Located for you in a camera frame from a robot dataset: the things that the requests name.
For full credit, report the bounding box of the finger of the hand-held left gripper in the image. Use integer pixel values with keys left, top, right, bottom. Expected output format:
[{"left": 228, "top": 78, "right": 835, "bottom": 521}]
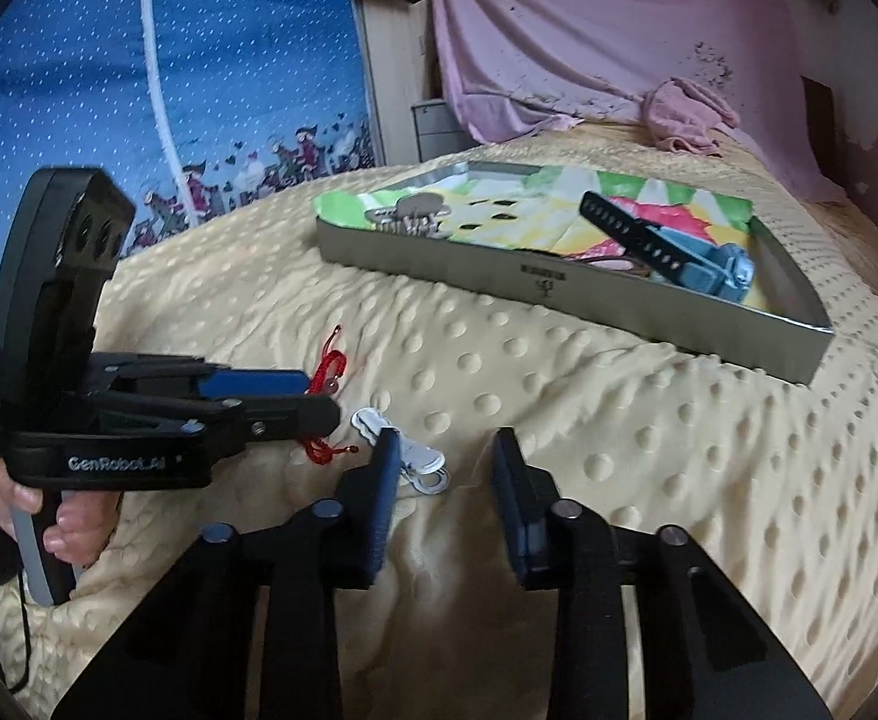
[
  {"left": 109, "top": 390, "right": 342, "bottom": 460},
  {"left": 90, "top": 352, "right": 311, "bottom": 404}
]

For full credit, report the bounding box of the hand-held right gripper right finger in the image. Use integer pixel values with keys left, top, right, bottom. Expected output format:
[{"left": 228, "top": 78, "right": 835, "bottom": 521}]
[{"left": 490, "top": 426, "right": 837, "bottom": 720}]

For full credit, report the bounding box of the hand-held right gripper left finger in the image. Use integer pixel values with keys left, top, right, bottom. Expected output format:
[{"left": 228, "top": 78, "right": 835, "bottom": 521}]
[{"left": 49, "top": 426, "right": 402, "bottom": 720}]

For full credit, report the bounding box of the red string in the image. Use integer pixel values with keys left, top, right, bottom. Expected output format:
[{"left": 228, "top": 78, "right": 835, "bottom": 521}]
[{"left": 300, "top": 325, "right": 359, "bottom": 466}]

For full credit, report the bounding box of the white hair clip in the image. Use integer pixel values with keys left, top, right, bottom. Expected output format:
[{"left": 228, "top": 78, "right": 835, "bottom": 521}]
[{"left": 351, "top": 405, "right": 452, "bottom": 497}]

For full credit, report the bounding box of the silver metal hair clip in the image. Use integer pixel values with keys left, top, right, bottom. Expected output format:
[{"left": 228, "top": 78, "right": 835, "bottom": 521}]
[{"left": 364, "top": 193, "right": 453, "bottom": 239}]

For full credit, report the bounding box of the shallow colourful cardboard box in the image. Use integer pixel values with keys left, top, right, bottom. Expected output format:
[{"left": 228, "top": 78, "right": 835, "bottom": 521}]
[{"left": 313, "top": 161, "right": 835, "bottom": 385}]

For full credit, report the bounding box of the blue wrist watch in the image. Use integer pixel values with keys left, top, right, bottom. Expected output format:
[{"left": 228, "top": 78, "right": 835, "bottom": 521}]
[{"left": 580, "top": 190, "right": 756, "bottom": 308}]

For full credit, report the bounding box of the person's left hand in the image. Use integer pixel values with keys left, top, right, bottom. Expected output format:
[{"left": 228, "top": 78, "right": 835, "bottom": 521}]
[{"left": 0, "top": 457, "right": 119, "bottom": 563}]

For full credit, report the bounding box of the cream dotted blanket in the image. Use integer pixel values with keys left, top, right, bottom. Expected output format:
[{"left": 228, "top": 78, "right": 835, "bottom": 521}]
[{"left": 0, "top": 127, "right": 878, "bottom": 720}]

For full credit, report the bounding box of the grey drawer unit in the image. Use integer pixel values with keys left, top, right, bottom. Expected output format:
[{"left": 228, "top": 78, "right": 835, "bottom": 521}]
[{"left": 411, "top": 99, "right": 477, "bottom": 162}]

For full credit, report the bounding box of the blue printed curtain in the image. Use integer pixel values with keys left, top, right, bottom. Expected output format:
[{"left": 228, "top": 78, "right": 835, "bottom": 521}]
[{"left": 0, "top": 0, "right": 376, "bottom": 406}]

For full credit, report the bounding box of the wooden cabinet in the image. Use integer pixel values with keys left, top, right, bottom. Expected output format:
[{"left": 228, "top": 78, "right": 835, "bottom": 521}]
[{"left": 353, "top": 0, "right": 447, "bottom": 166}]

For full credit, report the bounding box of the crumpled pink cloth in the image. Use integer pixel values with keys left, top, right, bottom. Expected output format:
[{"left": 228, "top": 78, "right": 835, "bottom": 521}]
[{"left": 640, "top": 77, "right": 741, "bottom": 158}]

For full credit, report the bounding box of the pink sheet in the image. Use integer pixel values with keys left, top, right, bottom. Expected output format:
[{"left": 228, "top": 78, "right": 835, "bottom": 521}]
[{"left": 428, "top": 0, "right": 852, "bottom": 203}]

